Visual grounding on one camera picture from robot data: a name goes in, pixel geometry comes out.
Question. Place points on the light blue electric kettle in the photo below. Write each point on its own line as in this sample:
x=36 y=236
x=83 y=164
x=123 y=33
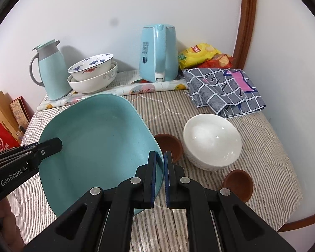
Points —
x=152 y=57

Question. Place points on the red chip bag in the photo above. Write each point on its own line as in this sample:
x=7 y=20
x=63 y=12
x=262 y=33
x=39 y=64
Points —
x=220 y=61

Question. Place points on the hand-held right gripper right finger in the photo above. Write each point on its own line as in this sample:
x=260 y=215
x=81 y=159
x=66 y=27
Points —
x=168 y=178

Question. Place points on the grey checked cloth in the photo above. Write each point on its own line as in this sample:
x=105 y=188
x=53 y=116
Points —
x=212 y=89

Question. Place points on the red paper bag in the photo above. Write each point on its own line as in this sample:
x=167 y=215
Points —
x=0 y=136

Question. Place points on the person's left hand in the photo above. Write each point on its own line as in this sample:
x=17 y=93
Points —
x=8 y=220

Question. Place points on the small brown bowl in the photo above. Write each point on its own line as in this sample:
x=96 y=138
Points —
x=239 y=183
x=170 y=144

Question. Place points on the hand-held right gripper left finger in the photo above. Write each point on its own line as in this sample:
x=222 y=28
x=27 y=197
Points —
x=153 y=178

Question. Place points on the yellow chip bag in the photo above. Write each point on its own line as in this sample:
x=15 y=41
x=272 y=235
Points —
x=197 y=55

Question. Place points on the fruit printed board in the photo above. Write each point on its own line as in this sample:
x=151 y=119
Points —
x=147 y=88

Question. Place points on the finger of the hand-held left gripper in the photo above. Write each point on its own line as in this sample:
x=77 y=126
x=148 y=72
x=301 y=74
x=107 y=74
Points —
x=51 y=147

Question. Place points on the blue floral patterned bowl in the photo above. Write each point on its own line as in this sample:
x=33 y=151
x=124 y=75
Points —
x=94 y=69

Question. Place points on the striped quilted table cloth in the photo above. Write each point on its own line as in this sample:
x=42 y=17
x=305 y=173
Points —
x=252 y=141

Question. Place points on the light blue thermos jug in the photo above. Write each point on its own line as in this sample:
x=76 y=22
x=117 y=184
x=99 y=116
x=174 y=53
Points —
x=55 y=76

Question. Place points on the red patterned box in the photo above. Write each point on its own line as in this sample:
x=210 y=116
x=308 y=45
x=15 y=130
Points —
x=19 y=110

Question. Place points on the cardboard boxes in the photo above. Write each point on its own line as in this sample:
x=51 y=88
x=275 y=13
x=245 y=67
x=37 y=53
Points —
x=2 y=105

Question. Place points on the brown wooden door frame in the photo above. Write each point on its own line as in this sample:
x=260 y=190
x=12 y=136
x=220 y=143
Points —
x=248 y=18

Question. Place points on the blue plate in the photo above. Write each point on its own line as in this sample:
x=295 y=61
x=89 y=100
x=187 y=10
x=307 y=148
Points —
x=94 y=141

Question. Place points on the large white ceramic bowl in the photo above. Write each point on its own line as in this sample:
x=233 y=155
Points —
x=94 y=85

